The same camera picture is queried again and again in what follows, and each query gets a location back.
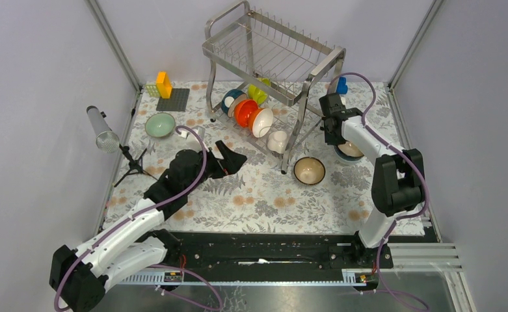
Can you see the grey building baseplate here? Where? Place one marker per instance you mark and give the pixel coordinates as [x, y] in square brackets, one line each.
[177, 102]

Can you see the light green toy block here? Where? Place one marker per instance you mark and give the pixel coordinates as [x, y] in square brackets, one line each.
[152, 90]

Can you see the orange bowl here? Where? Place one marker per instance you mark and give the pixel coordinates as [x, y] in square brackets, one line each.
[243, 111]

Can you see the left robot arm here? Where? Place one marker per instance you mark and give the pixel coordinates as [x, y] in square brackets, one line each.
[81, 276]

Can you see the steel two-tier dish rack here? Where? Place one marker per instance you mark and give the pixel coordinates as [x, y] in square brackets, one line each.
[279, 59]

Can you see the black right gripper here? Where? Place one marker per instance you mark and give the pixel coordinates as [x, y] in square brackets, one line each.
[330, 140]

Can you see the large white bowl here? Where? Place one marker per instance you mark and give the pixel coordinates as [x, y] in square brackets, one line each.
[346, 159]

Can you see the white orange-rimmed bowl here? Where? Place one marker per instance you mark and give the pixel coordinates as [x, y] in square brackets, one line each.
[260, 122]

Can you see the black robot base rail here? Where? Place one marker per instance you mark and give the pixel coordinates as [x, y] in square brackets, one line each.
[255, 257]

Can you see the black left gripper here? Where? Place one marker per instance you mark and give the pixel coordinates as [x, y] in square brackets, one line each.
[231, 163]

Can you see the floral table mat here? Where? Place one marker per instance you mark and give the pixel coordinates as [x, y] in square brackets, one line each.
[258, 199]

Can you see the yellow-green bowl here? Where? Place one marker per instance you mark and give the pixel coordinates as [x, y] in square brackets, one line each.
[257, 94]

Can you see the blue toy block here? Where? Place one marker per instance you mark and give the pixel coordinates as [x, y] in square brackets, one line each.
[341, 86]

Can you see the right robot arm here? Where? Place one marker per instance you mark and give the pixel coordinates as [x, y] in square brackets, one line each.
[398, 185]

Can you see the blue tan-inside bowl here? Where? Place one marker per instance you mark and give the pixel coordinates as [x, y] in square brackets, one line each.
[350, 149]

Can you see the small white cup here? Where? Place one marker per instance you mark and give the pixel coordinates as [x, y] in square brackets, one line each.
[277, 141]

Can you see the silver microphone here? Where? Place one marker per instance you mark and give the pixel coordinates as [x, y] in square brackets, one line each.
[105, 138]

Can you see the brown rimmed tan bowl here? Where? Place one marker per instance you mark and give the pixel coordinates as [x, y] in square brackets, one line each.
[309, 171]

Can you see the black microphone tripod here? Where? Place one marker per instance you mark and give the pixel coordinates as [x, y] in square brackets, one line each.
[135, 165]

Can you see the mint green floral bowl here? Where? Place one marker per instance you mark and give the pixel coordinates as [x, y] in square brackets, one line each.
[160, 125]

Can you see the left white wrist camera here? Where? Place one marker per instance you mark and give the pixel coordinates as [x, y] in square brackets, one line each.
[194, 142]

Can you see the dark blue bowl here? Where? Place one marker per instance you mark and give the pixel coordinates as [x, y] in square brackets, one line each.
[231, 99]

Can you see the orange toy block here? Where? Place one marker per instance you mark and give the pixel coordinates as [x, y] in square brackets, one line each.
[163, 84]

